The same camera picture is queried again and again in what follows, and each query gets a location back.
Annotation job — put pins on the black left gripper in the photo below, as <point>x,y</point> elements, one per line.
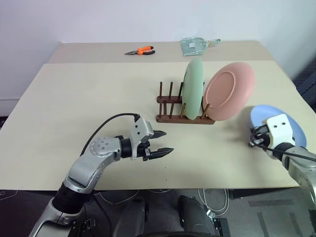
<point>144,151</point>

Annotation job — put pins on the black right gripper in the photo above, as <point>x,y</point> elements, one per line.
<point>262,133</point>

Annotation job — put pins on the blue plate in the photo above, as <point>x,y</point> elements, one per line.
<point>259,114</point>

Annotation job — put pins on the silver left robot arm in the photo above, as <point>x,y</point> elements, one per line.
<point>85,170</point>

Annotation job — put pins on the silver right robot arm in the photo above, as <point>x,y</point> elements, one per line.
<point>300,170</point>

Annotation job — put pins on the wooden dish rack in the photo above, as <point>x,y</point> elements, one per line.
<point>170,118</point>

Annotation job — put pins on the pink plate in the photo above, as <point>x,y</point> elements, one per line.
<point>228,91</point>

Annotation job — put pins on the green plate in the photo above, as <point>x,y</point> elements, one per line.
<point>193,89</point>

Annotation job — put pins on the dark chair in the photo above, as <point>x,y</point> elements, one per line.
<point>307,84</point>

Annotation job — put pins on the dark rounded robot leg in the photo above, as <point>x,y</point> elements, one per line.
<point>193,214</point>
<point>130,218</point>

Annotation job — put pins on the black floor box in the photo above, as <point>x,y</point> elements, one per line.
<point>222,227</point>

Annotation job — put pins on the clear plastic parts bag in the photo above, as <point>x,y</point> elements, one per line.
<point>192,46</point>

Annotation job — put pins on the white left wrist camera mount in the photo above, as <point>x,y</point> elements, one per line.
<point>138,133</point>

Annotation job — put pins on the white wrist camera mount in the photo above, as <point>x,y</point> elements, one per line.
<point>280,130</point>
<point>138,133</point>

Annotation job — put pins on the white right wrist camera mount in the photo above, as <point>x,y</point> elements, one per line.
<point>280,130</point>

